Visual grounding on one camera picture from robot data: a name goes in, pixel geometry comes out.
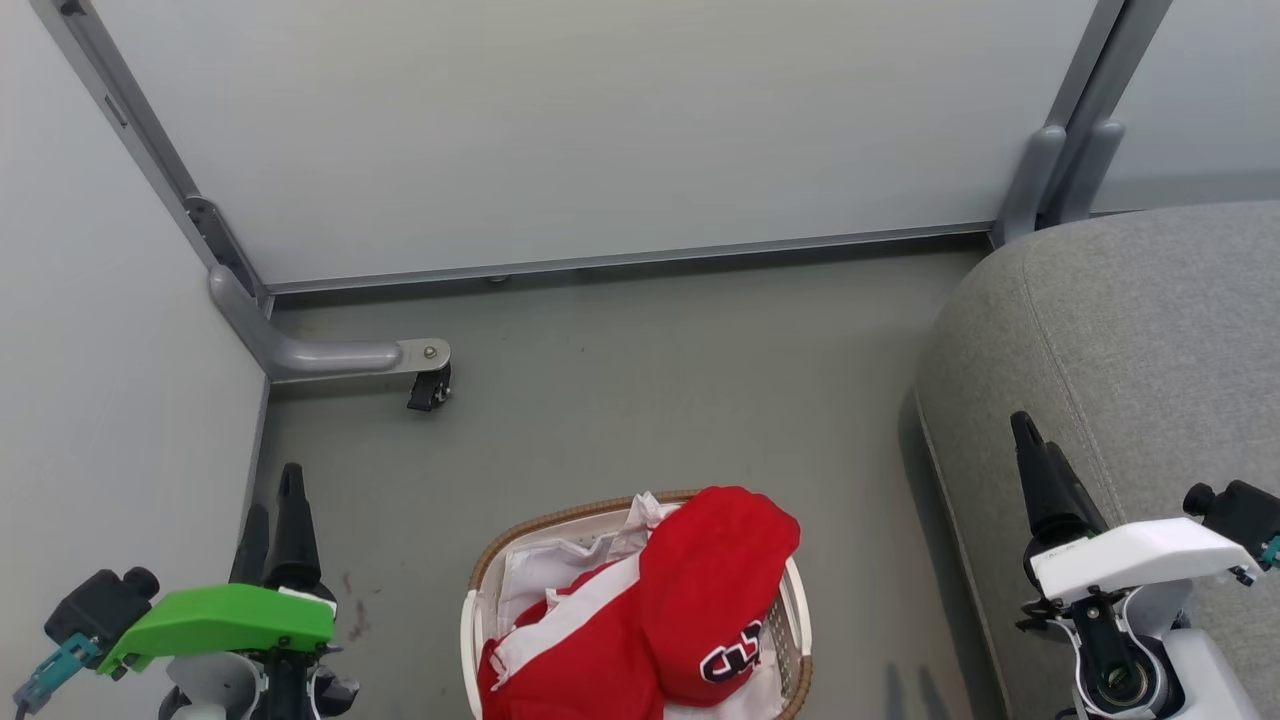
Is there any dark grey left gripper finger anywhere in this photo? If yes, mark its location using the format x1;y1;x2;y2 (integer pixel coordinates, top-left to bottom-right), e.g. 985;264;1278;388
262;462;323;601
230;505;272;586

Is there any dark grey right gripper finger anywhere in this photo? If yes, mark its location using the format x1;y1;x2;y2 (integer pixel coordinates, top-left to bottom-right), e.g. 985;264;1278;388
1047;442;1108;539
1010;411;1071;549

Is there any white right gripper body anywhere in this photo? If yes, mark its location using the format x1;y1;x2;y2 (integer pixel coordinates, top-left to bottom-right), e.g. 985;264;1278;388
1030;518;1263;606

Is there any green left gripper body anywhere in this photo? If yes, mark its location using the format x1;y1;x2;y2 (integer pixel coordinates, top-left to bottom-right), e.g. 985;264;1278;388
97;583;337;677

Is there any red white-striped jacket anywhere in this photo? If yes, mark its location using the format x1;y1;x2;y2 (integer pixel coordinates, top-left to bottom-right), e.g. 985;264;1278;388
477;486;803;720

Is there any grey fabric sofa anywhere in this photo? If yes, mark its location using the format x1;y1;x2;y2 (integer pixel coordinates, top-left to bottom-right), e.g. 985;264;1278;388
915;200;1280;720

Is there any grey partition foot with caster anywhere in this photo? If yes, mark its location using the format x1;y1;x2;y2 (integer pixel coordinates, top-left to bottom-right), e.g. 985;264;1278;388
208;265;451;384

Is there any black caster wheel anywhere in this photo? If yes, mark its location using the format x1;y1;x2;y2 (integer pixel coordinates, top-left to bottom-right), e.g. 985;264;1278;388
406;365;453;412

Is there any white garment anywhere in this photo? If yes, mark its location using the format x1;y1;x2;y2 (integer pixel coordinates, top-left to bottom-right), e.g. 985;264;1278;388
497;492;683;636

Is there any white wicker-rimmed laundry basket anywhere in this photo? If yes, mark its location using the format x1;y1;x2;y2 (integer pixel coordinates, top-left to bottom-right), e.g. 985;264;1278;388
460;490;813;720

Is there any grey partition foot stub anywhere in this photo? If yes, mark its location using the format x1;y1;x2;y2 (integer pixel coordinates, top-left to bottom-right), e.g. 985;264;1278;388
1050;120;1126;224
992;125;1067;247

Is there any teal left camera cable plug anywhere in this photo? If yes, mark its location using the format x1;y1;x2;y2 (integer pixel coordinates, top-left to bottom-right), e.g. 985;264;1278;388
12;633;101;716

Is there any grey metal partition post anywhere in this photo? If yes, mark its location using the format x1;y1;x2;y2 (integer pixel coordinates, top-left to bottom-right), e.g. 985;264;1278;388
1040;0;1131;136
30;0;273;313
1060;0;1173;216

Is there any grey partition bottom rail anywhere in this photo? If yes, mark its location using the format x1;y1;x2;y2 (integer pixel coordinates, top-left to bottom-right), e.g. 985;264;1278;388
268;222;996;296

